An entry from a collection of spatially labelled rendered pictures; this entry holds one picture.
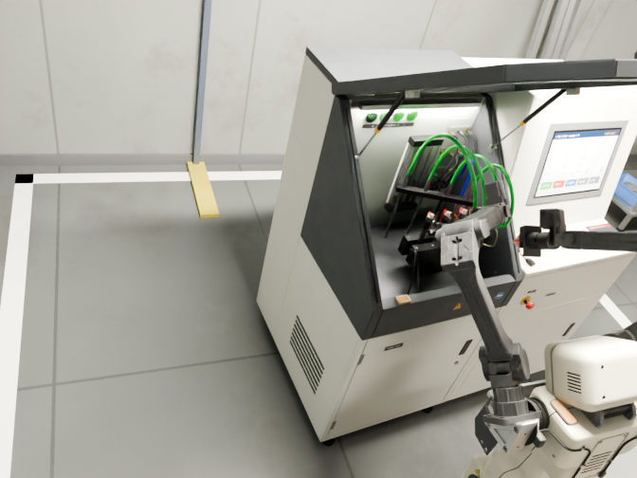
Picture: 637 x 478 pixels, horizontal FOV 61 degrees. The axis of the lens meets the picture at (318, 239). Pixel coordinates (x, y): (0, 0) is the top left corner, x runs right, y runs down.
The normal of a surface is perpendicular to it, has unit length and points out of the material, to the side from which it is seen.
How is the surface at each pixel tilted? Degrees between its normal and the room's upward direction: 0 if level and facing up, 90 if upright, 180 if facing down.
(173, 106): 90
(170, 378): 0
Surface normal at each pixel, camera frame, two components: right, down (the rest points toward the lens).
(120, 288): 0.21, -0.74
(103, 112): 0.31, 0.67
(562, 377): -0.93, 0.06
